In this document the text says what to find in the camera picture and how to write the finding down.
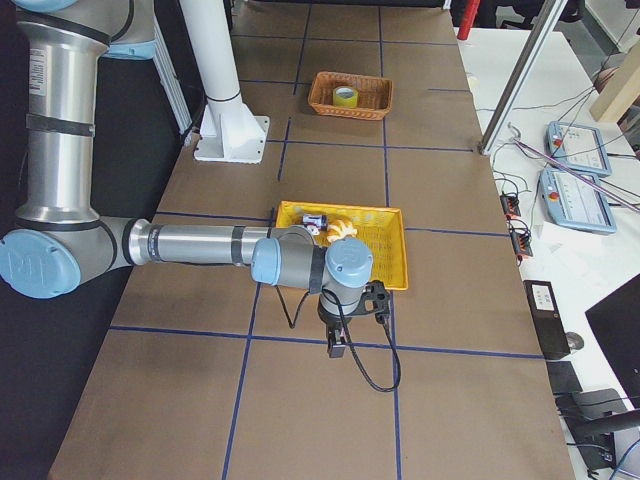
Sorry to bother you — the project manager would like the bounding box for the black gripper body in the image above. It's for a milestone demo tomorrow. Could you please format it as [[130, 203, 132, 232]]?
[[317, 304, 355, 336]]

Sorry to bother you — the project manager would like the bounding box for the yellow tape roll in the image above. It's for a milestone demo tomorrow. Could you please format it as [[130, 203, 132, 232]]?
[[332, 86, 359, 109]]

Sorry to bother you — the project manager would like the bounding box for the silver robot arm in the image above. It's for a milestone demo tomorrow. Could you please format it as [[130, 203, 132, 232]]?
[[1, 1, 376, 358]]

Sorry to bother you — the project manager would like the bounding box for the yellow plastic basket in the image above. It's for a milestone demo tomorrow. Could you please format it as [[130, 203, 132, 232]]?
[[276, 200, 409, 291]]

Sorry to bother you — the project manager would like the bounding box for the brown wicker basket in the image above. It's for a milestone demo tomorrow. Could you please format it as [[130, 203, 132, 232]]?
[[308, 71, 393, 121]]

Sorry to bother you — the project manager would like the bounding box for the toy croissant bread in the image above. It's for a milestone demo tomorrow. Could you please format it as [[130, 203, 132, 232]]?
[[326, 219, 358, 244]]

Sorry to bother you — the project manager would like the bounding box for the black power adapter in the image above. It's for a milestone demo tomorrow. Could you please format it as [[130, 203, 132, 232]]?
[[523, 280, 570, 360]]

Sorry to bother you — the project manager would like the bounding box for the white mounting column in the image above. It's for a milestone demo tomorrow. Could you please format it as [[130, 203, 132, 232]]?
[[180, 0, 270, 164]]

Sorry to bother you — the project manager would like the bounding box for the lower teach pendant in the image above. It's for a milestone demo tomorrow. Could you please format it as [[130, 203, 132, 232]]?
[[539, 166, 617, 235]]

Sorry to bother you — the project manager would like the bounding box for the teach pendant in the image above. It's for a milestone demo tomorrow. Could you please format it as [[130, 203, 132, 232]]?
[[546, 121, 612, 177], [539, 166, 617, 235]]

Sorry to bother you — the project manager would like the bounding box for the black monitor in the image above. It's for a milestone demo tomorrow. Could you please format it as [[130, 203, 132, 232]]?
[[586, 283, 639, 396]]

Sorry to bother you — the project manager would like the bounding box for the upper teach pendant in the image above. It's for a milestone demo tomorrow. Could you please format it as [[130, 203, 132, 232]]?
[[546, 121, 612, 177]]

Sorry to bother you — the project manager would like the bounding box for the aluminium frame post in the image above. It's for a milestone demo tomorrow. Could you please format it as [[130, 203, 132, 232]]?
[[478, 0, 568, 155]]

